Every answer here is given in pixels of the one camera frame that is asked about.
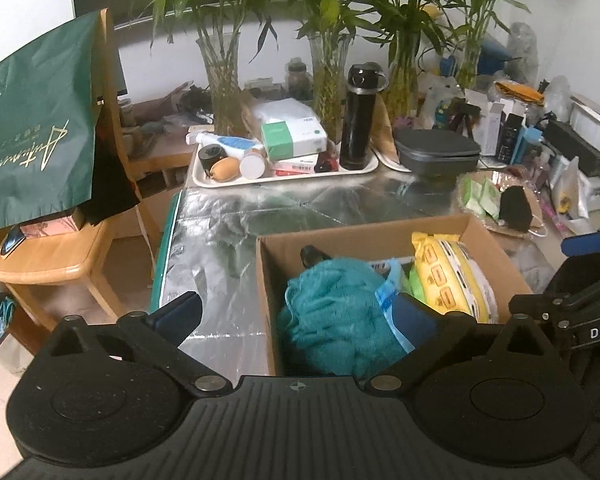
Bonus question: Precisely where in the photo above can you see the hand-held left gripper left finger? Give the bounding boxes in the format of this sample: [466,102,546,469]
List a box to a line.
[40,291,231,398]

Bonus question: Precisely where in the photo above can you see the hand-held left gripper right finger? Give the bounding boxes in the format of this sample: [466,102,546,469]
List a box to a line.
[365,292,561,395]

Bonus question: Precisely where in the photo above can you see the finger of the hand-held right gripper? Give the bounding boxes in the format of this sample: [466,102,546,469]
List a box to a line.
[561,225,600,257]
[509,280,600,322]

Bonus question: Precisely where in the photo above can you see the yellow wet wipes packet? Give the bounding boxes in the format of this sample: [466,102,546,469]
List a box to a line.
[410,231,499,324]

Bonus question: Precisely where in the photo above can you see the black face mask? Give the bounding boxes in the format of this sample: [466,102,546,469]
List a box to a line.
[498,185,548,237]

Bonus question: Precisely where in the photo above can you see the teal mesh bath loofah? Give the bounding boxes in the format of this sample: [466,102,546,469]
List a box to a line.
[277,256,412,377]

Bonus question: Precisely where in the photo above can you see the brown cardboard box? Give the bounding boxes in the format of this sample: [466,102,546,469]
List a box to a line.
[255,213,534,377]

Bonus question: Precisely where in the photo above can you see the light blue plastic bag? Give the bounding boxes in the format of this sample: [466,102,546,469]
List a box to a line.
[374,259,417,357]

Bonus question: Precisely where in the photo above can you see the white pointed plastic bag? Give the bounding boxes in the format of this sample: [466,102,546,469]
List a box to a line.
[551,156,589,234]

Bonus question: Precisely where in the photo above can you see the silver foil mat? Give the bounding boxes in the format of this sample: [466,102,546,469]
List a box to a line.
[151,174,558,377]

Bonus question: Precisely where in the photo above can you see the black flat device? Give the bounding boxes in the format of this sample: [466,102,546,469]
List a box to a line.
[541,119,600,172]

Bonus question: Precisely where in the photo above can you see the woven basket tray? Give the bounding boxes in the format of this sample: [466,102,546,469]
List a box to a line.
[454,171,549,239]

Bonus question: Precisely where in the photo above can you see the green wipes sachets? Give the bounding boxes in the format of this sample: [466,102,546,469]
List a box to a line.
[461,179,502,219]

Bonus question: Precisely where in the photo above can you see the blue carton box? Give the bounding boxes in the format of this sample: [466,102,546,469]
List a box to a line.
[510,125,544,167]

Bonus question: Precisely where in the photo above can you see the white plastic container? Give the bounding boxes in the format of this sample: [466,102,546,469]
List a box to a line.
[569,94,600,142]

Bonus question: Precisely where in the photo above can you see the black carton box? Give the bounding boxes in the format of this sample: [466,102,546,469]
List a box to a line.
[495,112,527,164]

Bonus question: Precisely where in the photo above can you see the wooden chair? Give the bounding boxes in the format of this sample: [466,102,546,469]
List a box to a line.
[0,7,162,332]

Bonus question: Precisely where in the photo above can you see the brown egg-shaped pouch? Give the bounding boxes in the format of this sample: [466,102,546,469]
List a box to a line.
[209,157,242,184]

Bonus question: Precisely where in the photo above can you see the white carton box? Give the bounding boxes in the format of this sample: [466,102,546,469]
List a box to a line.
[471,99,507,157]

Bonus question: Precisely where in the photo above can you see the pink flat box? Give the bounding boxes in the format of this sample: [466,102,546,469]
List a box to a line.
[19,214,79,237]

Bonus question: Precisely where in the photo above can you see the black tape roll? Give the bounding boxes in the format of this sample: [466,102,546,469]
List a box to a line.
[198,143,227,174]

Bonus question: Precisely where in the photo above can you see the white round jar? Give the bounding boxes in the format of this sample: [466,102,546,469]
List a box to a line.
[239,148,269,180]

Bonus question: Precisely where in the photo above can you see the grey zipper case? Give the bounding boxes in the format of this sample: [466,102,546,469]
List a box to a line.
[392,127,483,179]

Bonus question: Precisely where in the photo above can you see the orange yellow bag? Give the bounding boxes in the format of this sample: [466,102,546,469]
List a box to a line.
[494,79,544,104]

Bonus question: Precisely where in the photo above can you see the wooden side table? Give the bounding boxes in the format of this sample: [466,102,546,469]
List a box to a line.
[119,92,217,182]

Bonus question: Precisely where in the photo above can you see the white plastic tray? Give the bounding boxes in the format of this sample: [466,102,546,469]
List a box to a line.
[191,131,379,189]

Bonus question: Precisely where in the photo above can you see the small black tripod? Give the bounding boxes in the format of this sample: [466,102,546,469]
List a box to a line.
[446,102,482,142]

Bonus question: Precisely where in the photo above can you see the white blue tube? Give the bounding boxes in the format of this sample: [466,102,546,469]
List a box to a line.
[196,132,262,154]

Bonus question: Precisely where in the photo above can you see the red white flat box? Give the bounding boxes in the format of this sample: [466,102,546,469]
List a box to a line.
[269,154,327,177]

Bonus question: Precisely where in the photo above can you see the black thermos bottle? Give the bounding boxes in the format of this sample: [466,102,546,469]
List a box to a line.
[338,62,389,171]

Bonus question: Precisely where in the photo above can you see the green white tissue box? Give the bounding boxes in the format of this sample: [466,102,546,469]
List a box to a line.
[260,118,329,159]

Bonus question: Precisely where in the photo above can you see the small glass vase with bamboo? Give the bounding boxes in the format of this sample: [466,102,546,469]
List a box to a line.
[430,0,556,92]

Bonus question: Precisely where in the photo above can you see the wide glass vase with bamboo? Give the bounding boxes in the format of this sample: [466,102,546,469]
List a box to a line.
[150,0,291,137]

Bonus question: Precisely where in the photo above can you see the round glass vase with bamboo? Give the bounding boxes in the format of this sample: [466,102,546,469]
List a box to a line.
[360,0,451,117]

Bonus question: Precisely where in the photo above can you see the green tote bag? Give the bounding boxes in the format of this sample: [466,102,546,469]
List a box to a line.
[0,9,104,234]

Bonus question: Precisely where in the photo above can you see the tall glass vase with bamboo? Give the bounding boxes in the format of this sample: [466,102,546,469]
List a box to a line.
[285,0,376,144]

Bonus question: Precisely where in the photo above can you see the dark glass jar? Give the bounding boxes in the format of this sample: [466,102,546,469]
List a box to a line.
[284,59,314,102]

